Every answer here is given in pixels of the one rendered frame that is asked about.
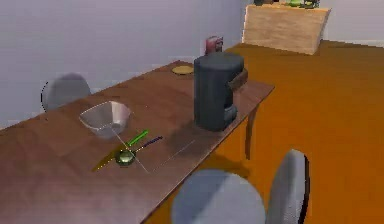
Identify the dark grey coffee machine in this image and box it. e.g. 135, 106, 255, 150
193, 51, 249, 133

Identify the tan round plate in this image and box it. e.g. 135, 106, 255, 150
171, 65, 195, 76

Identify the red jar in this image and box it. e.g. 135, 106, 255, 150
204, 35, 224, 56

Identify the small round ladle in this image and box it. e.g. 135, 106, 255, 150
115, 135, 164, 167

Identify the clear glass bowl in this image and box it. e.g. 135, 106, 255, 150
78, 100, 132, 140

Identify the grey round chair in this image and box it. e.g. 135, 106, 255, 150
40, 72, 92, 113
170, 148, 311, 224

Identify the light wooden cabinet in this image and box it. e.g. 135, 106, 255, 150
241, 4, 332, 56

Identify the brown wooden table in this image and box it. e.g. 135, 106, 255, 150
0, 59, 276, 224

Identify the green plant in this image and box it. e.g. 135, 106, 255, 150
287, 0, 321, 9

